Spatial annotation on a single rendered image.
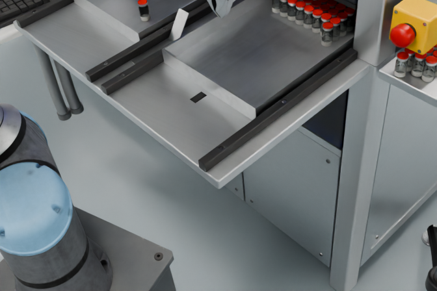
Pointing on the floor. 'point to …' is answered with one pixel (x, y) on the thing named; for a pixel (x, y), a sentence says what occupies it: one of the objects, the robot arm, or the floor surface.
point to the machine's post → (365, 115)
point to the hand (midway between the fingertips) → (217, 12)
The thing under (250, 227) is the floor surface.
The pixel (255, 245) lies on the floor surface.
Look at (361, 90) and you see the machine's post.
